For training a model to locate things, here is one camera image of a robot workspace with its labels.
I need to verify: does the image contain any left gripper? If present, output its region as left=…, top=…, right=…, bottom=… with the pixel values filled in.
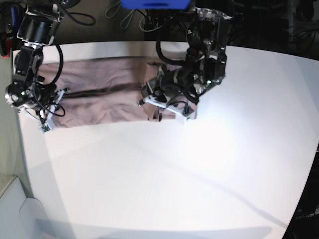
left=137, top=77, right=197, bottom=117

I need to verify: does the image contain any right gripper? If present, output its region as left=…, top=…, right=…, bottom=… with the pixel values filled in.
left=18, top=87, right=69, bottom=127

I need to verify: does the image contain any mauve t-shirt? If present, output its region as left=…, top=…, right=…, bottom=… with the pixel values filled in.
left=53, top=57, right=175, bottom=128

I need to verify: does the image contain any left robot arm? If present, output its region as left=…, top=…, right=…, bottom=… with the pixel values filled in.
left=137, top=7, right=236, bottom=120

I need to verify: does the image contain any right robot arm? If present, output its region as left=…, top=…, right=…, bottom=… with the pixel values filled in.
left=5, top=0, right=96, bottom=132

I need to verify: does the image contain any red clamp tool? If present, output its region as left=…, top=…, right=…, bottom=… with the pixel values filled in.
left=0, top=32, right=12, bottom=58

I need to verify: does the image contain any blue box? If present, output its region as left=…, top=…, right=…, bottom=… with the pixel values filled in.
left=121, top=0, right=191, bottom=10

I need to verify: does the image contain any white cabinet corner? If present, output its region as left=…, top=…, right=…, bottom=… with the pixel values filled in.
left=0, top=177, right=47, bottom=239

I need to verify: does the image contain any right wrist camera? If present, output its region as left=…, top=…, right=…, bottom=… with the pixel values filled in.
left=38, top=124, right=54, bottom=134

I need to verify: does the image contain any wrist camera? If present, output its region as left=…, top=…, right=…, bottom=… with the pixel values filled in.
left=175, top=111, right=196, bottom=124
left=38, top=124, right=54, bottom=134

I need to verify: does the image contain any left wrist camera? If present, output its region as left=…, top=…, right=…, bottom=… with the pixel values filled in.
left=175, top=111, right=196, bottom=124

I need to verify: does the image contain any white cable loop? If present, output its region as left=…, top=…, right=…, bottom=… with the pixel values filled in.
left=120, top=9, right=140, bottom=30

